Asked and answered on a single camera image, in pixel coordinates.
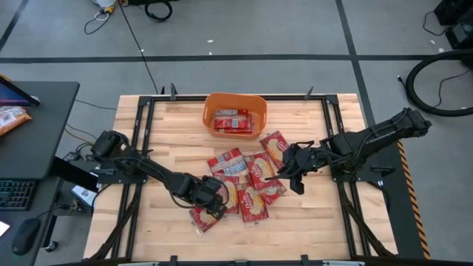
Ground long black floor cable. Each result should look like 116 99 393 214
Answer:
117 0 160 95

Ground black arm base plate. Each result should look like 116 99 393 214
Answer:
96 162 149 185
330 162 396 184

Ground black keyboard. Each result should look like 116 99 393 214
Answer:
0 179 38 212

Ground large black hose ring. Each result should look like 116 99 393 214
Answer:
404 49 473 118

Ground orange snack bag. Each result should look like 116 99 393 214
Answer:
0 106 33 137

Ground black equipment box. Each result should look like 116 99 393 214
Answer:
444 21 473 51

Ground black computer mouse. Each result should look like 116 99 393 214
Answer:
10 217 42 256

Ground black aluminium table frame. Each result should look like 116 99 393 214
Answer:
84 83 400 266

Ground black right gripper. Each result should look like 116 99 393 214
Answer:
264 140 328 196

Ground black hazard-striped platform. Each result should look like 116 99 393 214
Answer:
365 128 432 260

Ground black rectangular panel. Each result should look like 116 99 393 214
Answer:
49 156 100 193

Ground red popcorn bag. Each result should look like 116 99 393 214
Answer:
206 147 249 177
212 108 254 134
188 205 220 234
259 130 291 171
244 151 287 206
216 175 241 216
236 181 270 225

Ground black desk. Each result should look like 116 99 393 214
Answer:
0 81 81 266

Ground black equipment case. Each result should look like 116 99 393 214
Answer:
433 0 473 27

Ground thin black floor cable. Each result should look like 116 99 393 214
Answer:
422 10 450 37
397 69 473 109

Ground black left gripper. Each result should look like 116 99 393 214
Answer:
191 175 228 220

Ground thin looped floor cable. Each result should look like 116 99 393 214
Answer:
84 7 112 35

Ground black-framed screen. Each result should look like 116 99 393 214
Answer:
0 75 41 109

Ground small white box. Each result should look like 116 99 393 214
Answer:
71 185 98 208

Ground orange plastic basket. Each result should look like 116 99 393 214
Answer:
202 92 268 140

